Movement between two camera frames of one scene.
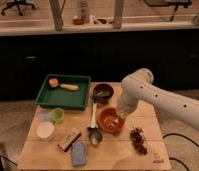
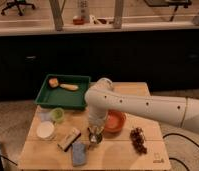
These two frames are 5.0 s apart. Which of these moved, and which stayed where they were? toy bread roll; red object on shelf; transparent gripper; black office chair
Moved: transparent gripper
Stayed: red object on shelf; toy bread roll; black office chair
